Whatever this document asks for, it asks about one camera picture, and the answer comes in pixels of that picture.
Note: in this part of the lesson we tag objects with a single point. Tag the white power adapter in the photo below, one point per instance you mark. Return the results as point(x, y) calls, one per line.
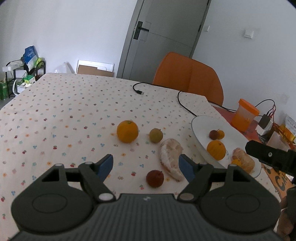
point(264, 126)

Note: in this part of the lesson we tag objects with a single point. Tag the person's right hand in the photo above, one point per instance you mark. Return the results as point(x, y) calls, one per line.
point(285, 226)

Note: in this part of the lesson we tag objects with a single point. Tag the orange chair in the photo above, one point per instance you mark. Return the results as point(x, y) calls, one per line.
point(188, 75)

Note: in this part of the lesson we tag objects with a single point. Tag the white round plate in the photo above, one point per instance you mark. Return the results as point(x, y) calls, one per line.
point(202, 126)

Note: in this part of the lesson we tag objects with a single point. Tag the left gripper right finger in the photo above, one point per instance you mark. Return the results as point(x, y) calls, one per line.
point(198, 177)

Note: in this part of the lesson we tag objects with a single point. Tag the dark red small fruit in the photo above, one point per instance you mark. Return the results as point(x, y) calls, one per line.
point(214, 134)

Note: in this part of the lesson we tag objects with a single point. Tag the peeled orange fruit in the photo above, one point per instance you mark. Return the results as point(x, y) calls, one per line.
point(248, 163)

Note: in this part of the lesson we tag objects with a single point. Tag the blue plastic bag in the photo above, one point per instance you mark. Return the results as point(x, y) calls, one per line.
point(30, 57)

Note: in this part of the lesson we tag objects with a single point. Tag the green-brown fruit on table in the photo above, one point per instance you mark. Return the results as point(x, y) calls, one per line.
point(155, 135)

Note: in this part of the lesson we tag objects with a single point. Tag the grey door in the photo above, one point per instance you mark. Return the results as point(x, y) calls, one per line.
point(174, 26)

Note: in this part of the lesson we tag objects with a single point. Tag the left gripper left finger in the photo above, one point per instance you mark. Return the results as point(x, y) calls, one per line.
point(93, 176)

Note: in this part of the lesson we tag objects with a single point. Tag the orange red table mat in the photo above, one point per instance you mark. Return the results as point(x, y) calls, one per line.
point(252, 135)

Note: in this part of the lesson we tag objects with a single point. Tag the large orange on table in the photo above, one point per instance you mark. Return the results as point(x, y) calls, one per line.
point(127, 131)

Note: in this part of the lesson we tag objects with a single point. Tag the black door handle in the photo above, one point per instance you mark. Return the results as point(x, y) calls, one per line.
point(138, 29)

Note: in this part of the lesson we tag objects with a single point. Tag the white framed board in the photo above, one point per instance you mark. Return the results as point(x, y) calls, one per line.
point(98, 65)

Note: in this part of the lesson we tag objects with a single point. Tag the orange lidded plastic cup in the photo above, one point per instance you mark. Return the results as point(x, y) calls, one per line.
point(244, 115)

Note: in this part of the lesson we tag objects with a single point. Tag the black metal shelf rack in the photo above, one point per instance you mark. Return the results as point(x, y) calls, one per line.
point(16, 70)

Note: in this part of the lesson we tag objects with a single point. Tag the green white box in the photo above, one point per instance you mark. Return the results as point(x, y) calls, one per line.
point(25, 83)

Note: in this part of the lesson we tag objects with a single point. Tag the small orange kumquat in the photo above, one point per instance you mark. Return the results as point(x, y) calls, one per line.
point(221, 134)

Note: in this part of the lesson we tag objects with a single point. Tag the dark red fruit on table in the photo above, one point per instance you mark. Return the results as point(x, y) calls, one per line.
point(155, 178)

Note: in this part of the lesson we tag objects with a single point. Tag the white wall switch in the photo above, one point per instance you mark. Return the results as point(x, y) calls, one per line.
point(249, 33)

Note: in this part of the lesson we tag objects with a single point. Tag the small orange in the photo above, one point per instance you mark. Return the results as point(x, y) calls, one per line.
point(236, 162)

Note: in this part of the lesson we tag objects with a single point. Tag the white plastic bag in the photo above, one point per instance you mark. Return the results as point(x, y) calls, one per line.
point(65, 67)

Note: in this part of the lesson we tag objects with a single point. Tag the large orange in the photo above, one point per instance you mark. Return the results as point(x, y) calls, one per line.
point(216, 149)
point(127, 131)

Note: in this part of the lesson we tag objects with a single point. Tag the dotted white tablecloth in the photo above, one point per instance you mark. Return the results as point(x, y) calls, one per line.
point(66, 120)

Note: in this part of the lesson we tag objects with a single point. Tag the brown cardboard sheet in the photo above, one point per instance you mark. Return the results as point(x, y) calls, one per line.
point(89, 70)

